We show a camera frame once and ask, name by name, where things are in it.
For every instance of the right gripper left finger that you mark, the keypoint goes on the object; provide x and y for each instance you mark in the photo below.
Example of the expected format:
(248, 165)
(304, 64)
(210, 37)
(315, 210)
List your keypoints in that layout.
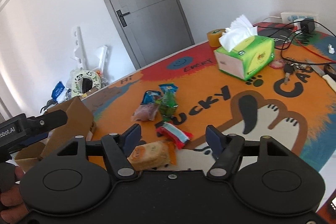
(116, 150)

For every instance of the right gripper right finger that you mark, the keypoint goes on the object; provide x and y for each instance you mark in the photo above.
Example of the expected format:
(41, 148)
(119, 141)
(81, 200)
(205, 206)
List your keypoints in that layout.
(228, 152)

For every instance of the pink snack pack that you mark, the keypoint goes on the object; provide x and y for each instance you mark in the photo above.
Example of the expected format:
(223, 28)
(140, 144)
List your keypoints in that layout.
(146, 112)

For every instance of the red blue striped packet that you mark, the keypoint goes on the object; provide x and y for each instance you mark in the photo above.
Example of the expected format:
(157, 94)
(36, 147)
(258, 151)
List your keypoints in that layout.
(178, 137)

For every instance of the blue snack packet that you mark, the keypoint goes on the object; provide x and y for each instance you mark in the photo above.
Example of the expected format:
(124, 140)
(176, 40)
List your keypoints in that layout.
(151, 96)

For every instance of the dark green snack packet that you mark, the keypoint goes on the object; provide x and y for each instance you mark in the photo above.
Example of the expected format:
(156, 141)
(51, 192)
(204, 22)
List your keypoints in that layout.
(168, 105)

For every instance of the blue green candy packet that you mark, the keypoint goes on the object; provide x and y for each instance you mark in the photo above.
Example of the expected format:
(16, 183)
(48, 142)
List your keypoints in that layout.
(170, 87)

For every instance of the person left hand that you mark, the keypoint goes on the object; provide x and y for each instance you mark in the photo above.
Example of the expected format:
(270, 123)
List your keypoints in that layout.
(12, 207)

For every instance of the brown cardboard box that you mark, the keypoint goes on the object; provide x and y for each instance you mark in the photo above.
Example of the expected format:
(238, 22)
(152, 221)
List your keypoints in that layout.
(80, 122)

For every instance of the blue plastic bag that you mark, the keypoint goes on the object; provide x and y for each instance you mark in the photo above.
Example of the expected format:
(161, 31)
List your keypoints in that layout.
(57, 91)

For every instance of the panda toilet seat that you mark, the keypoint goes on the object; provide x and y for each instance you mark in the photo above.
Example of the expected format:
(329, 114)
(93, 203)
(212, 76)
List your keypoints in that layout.
(83, 81)

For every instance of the colourful cartoon table mat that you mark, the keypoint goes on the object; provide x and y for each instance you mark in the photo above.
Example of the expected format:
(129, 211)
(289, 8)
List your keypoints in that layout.
(298, 112)

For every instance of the tall white foam board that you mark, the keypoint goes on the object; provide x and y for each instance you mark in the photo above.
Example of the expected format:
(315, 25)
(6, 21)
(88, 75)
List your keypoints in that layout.
(78, 54)

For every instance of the green tissue box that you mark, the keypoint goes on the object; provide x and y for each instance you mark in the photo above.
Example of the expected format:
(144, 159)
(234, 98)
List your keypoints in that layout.
(243, 52)

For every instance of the key bunch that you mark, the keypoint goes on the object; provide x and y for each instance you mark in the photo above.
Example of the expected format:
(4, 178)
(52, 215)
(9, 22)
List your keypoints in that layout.
(291, 68)

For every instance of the yellow tape roll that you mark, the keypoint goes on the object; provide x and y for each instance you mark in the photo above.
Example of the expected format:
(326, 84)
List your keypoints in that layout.
(213, 37)

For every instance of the white power strip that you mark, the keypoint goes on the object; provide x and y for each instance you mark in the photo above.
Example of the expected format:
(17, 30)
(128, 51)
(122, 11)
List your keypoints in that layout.
(288, 17)

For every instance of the black power adapter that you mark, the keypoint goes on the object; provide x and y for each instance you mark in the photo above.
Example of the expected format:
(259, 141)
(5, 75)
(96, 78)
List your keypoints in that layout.
(307, 25)

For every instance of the grey door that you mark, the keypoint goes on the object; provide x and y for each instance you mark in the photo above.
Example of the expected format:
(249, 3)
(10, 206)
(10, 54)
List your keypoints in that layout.
(150, 29)

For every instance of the white handled knife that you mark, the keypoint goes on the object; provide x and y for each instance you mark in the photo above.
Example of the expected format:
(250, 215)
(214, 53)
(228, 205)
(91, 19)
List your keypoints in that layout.
(322, 74)

